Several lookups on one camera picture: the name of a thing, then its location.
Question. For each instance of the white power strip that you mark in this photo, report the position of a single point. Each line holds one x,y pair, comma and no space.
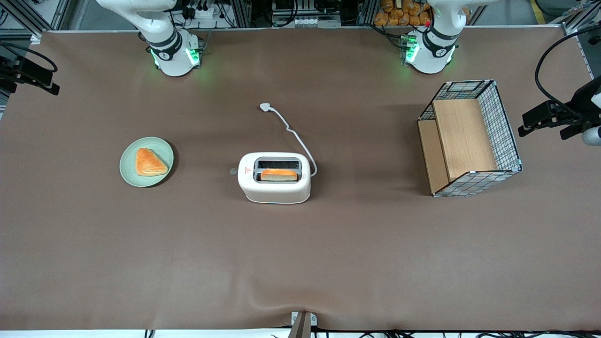
203,12

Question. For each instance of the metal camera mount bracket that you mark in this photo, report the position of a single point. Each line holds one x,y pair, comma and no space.
303,324

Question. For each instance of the toast slice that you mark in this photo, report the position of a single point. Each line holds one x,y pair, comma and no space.
279,175

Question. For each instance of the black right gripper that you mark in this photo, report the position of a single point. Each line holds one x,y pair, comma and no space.
9,67

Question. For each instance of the aluminium frame post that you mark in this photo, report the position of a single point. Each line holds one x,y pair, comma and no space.
580,16
33,14

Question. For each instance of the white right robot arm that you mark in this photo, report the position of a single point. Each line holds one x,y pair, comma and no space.
169,44

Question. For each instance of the green round plate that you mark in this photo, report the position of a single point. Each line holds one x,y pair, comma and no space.
129,171

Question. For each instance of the brown bread roll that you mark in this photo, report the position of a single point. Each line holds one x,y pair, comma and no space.
388,5
381,19
424,18
404,19

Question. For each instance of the white two-slot toaster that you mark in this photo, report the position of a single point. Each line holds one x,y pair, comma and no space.
274,188

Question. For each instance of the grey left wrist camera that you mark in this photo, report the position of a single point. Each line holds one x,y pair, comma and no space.
592,136

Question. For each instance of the triangular orange pastry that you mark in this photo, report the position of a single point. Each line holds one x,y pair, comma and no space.
149,163

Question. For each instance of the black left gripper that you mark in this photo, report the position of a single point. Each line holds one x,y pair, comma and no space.
580,103

